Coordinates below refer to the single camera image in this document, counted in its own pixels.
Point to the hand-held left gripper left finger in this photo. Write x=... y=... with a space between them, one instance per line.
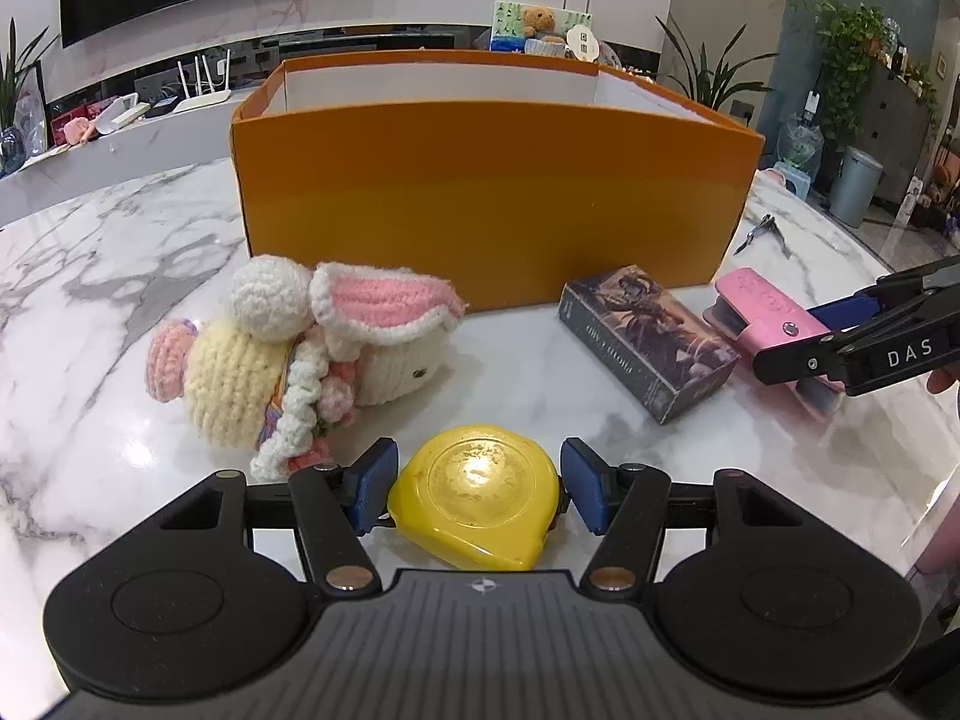
x=375 y=480

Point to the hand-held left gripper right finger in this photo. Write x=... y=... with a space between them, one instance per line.
x=585 y=484

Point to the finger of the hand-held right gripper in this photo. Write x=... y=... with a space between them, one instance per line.
x=847 y=313
x=795 y=351

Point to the pink stapler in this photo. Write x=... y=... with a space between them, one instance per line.
x=750 y=300

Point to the yellow tape measure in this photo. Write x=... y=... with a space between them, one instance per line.
x=472 y=499

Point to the orange cardboard box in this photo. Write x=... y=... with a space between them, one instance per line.
x=487 y=202

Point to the person's right hand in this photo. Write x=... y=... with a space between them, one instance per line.
x=943 y=381

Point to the nail clipper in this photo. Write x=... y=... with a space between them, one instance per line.
x=761 y=229

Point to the grey trash can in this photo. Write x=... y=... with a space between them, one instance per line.
x=855 y=187

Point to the teal stool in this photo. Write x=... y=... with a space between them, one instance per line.
x=799 y=174

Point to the dark printed card box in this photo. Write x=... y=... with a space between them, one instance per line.
x=645 y=337

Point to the cream crochet bunny doll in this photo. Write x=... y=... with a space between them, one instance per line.
x=247 y=367

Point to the blue water jug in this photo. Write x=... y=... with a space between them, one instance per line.
x=799 y=139

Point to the dark cabinet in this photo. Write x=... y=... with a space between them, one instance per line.
x=892 y=120

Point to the green climbing plant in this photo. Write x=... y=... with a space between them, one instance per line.
x=855 y=52

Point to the potted green floor plant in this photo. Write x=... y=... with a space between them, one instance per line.
x=709 y=71

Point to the decorative plate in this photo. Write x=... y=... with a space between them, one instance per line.
x=611 y=56

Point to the white knitted pot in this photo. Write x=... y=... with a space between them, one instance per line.
x=544 y=48

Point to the white router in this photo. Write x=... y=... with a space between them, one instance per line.
x=202 y=96

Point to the brown teddy bear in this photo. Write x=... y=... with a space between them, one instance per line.
x=536 y=19

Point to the green painted picture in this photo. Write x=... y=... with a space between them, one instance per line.
x=506 y=22

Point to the white tray device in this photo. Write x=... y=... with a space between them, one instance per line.
x=120 y=112

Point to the pink box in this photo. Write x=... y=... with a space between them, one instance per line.
x=75 y=124

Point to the green plant in glass vase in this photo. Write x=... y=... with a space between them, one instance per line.
x=15 y=75

